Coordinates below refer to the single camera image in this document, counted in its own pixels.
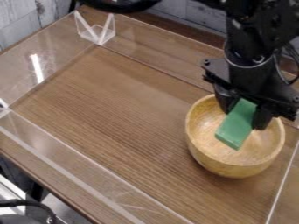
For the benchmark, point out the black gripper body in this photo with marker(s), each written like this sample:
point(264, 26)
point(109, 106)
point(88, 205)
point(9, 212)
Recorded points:
point(257, 81)

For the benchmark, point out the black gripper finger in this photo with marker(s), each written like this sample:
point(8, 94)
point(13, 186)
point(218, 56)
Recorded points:
point(261, 117)
point(226, 97)

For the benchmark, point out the green rectangular block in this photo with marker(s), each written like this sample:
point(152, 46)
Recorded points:
point(235, 128)

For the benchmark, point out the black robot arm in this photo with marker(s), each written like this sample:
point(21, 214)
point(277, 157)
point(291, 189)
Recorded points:
point(261, 26)

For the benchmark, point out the brown wooden bowl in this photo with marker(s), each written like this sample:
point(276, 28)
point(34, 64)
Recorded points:
point(224, 145)

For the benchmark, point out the clear acrylic corner bracket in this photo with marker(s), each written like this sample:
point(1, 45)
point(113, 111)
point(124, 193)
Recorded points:
point(98, 34)

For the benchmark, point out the clear acrylic tray wall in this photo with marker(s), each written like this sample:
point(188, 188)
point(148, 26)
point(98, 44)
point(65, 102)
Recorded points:
point(92, 124)

